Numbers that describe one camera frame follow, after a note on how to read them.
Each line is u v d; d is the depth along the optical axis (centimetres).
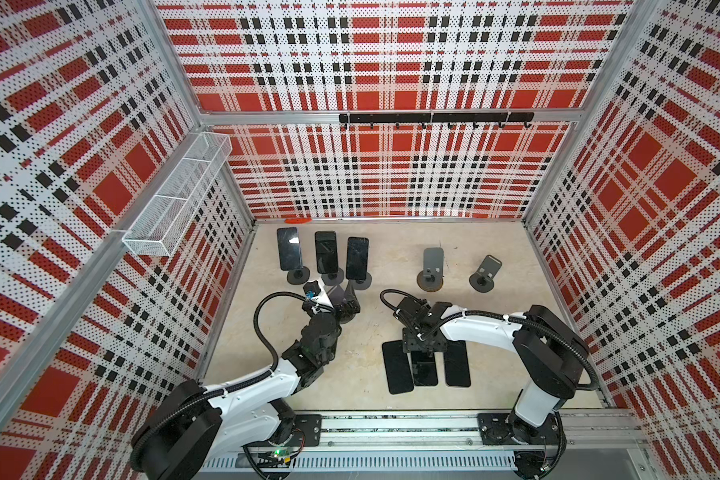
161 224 91
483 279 98
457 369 85
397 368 85
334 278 105
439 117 89
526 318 50
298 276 104
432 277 101
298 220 127
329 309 68
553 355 46
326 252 96
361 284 101
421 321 68
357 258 97
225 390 46
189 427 41
